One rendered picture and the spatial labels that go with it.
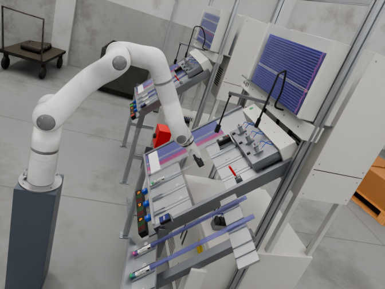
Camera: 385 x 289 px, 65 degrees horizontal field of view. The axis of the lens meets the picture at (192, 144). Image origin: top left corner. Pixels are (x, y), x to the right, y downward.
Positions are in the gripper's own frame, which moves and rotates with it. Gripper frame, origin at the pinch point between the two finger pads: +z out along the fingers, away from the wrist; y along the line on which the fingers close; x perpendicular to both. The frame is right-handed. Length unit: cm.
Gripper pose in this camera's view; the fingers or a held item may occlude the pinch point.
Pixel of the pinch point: (200, 162)
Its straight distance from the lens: 166.9
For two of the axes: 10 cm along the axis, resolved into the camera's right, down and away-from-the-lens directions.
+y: -1.5, -5.1, 8.5
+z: 4.5, 7.3, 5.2
